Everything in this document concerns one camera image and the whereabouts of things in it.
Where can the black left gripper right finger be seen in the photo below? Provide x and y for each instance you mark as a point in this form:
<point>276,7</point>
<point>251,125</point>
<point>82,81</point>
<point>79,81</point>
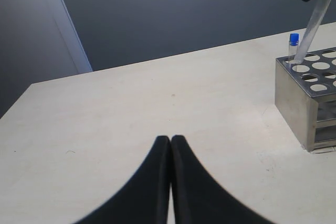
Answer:
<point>198,197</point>

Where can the stainless steel test tube rack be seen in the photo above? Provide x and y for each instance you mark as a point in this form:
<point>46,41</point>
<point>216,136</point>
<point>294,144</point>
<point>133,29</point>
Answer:
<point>305,97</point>

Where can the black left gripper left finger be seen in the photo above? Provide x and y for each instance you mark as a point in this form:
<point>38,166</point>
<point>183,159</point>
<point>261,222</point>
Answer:
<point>145,196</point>

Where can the blue capped test tube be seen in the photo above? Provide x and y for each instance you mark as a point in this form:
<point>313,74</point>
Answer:
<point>312,27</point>
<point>293,47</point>

